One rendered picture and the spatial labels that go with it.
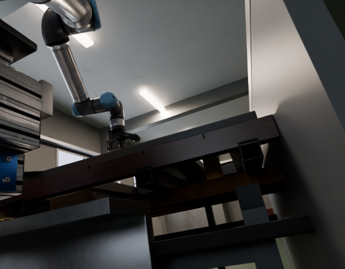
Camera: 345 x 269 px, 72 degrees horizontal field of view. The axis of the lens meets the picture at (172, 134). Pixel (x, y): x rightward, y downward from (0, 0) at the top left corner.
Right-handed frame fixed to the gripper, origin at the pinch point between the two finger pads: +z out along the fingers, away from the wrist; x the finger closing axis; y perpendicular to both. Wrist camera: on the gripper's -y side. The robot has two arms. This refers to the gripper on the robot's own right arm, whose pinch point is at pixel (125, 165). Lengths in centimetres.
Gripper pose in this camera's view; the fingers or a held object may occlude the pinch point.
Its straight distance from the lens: 119.3
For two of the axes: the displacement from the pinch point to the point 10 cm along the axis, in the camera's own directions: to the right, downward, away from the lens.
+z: 1.7, 9.2, -3.6
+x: -3.1, -3.0, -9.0
